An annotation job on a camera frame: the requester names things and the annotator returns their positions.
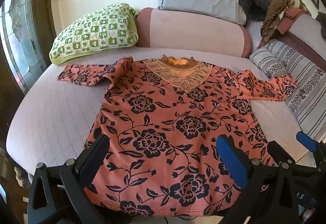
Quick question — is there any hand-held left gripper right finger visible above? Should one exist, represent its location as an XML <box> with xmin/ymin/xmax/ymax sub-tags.
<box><xmin>216</xmin><ymin>134</ymin><xmax>301</xmax><ymax>224</ymax></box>

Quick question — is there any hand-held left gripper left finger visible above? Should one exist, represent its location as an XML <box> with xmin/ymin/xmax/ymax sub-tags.
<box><xmin>27</xmin><ymin>133</ymin><xmax>110</xmax><ymax>224</ymax></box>

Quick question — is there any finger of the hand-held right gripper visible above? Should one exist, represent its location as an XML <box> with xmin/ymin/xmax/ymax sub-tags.
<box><xmin>296</xmin><ymin>131</ymin><xmax>326</xmax><ymax>163</ymax></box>
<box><xmin>267</xmin><ymin>140</ymin><xmax>296</xmax><ymax>164</ymax></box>

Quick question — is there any orange black floral shirt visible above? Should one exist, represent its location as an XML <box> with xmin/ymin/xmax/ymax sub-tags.
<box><xmin>56</xmin><ymin>54</ymin><xmax>300</xmax><ymax>217</ymax></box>

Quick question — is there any pile of brown clothes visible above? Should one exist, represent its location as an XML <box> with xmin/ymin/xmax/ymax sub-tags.
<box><xmin>260</xmin><ymin>0</ymin><xmax>312</xmax><ymax>43</ymax></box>

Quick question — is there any bed with lilac sheet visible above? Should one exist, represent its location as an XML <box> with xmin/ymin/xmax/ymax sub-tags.
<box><xmin>6</xmin><ymin>47</ymin><xmax>319</xmax><ymax>176</ymax></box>

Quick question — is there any striped floral pillow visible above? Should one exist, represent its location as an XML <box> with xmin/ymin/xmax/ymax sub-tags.
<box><xmin>249</xmin><ymin>39</ymin><xmax>326</xmax><ymax>139</ymax></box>

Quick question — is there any pink bolster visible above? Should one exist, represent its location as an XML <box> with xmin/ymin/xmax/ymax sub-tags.
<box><xmin>135</xmin><ymin>7</ymin><xmax>252</xmax><ymax>59</ymax></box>
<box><xmin>276</xmin><ymin>12</ymin><xmax>326</xmax><ymax>61</ymax></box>

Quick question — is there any green patterned pillow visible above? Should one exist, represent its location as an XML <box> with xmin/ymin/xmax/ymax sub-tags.
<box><xmin>49</xmin><ymin>3</ymin><xmax>140</xmax><ymax>66</ymax></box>

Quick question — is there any stained glass window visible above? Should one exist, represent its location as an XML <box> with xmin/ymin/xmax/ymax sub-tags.
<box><xmin>0</xmin><ymin>0</ymin><xmax>47</xmax><ymax>94</ymax></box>

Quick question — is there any black fuzzy cloth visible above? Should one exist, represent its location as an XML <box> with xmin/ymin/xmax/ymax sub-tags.
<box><xmin>238</xmin><ymin>0</ymin><xmax>272</xmax><ymax>22</ymax></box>

